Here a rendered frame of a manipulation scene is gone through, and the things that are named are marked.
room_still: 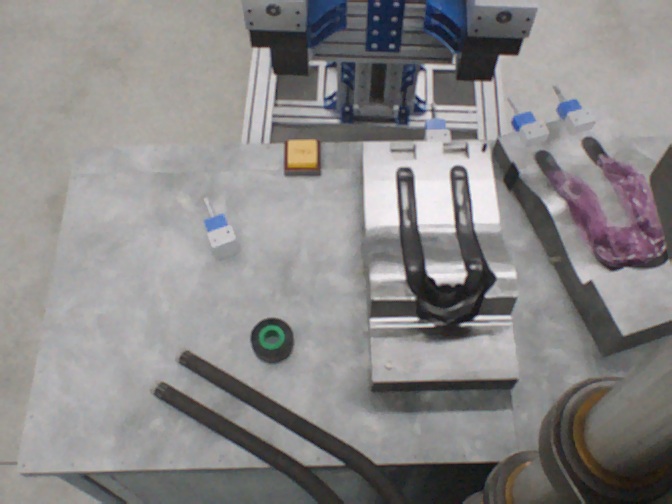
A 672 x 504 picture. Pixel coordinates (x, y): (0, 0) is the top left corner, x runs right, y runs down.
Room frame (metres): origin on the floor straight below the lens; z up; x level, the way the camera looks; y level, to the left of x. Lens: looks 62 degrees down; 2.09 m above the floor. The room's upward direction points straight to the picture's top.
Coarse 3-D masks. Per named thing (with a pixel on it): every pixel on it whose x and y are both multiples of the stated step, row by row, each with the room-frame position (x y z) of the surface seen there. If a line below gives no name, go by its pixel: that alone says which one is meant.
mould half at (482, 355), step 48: (384, 144) 0.90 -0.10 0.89; (432, 144) 0.90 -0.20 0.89; (480, 144) 0.90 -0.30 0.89; (384, 192) 0.78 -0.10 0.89; (432, 192) 0.78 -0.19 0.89; (480, 192) 0.78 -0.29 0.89; (384, 240) 0.67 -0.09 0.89; (432, 240) 0.67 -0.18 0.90; (480, 240) 0.67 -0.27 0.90; (384, 288) 0.55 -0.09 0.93; (384, 336) 0.49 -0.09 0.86; (432, 336) 0.49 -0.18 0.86; (480, 336) 0.49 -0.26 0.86; (384, 384) 0.40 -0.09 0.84; (432, 384) 0.40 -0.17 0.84; (480, 384) 0.41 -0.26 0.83
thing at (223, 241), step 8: (208, 200) 0.80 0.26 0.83; (208, 208) 0.78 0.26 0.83; (216, 216) 0.75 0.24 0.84; (224, 216) 0.75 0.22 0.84; (208, 224) 0.74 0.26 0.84; (216, 224) 0.74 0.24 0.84; (224, 224) 0.74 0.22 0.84; (208, 232) 0.72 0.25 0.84; (216, 232) 0.71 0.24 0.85; (224, 232) 0.71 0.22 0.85; (232, 232) 0.71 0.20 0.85; (216, 240) 0.69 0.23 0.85; (224, 240) 0.69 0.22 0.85; (232, 240) 0.69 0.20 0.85; (216, 248) 0.68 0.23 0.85; (224, 248) 0.68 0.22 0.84; (232, 248) 0.69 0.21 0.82; (216, 256) 0.68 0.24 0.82; (224, 256) 0.68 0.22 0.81
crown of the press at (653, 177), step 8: (664, 160) 0.19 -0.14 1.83; (656, 168) 0.19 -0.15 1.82; (664, 168) 0.18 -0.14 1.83; (656, 176) 0.19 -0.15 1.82; (664, 176) 0.18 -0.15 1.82; (656, 184) 0.18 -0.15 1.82; (664, 184) 0.18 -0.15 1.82; (656, 192) 0.18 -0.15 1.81; (664, 192) 0.17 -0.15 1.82; (656, 200) 0.18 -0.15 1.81; (664, 200) 0.17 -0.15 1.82; (656, 208) 0.17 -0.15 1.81; (664, 208) 0.17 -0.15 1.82; (664, 216) 0.17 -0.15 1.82; (664, 224) 0.16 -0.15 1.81; (664, 232) 0.16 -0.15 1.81
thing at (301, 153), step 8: (288, 144) 0.94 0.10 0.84; (296, 144) 0.94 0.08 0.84; (304, 144) 0.94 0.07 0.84; (312, 144) 0.94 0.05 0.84; (288, 152) 0.92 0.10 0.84; (296, 152) 0.92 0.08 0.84; (304, 152) 0.92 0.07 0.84; (312, 152) 0.92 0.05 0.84; (288, 160) 0.90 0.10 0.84; (296, 160) 0.89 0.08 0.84; (304, 160) 0.89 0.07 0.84; (312, 160) 0.89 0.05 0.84
